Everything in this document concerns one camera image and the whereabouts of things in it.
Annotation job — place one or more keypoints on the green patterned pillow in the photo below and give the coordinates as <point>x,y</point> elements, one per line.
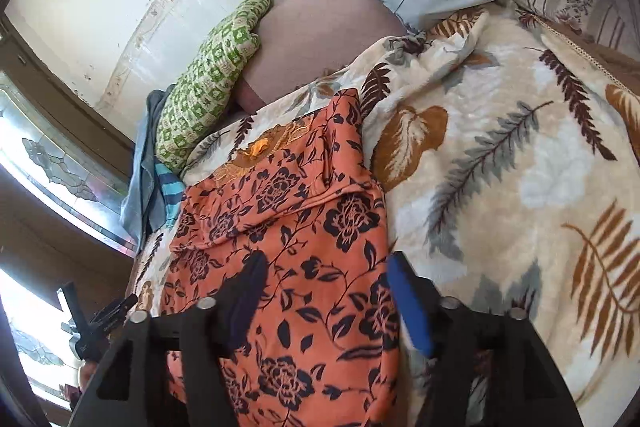
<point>210,77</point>

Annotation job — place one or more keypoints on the brown lace-edged sheet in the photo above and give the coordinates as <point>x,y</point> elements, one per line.
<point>600,52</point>

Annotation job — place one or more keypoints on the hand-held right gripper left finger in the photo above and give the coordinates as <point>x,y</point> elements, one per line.
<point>250,294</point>

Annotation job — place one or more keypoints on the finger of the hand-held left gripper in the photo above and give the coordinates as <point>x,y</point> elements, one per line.
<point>115,308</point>

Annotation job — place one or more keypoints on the stained glass window pane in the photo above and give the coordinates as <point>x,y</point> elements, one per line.
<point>55,167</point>
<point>30,337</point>

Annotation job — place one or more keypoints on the teal striped cloth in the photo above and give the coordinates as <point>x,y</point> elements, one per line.
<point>170,197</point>

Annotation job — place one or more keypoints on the cream leaf-print fleece blanket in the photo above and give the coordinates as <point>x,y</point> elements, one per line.
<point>500,167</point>

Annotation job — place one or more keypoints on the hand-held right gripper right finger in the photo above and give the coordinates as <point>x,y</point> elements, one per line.
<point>409,302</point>

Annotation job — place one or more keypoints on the blue-grey cloth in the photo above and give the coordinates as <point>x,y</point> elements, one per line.
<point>142,167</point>

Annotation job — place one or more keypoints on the orange black floral garment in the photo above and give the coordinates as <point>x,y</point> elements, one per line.
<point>310,227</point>

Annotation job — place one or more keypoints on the pink bed sheet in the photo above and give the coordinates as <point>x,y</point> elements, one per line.
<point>320,32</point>

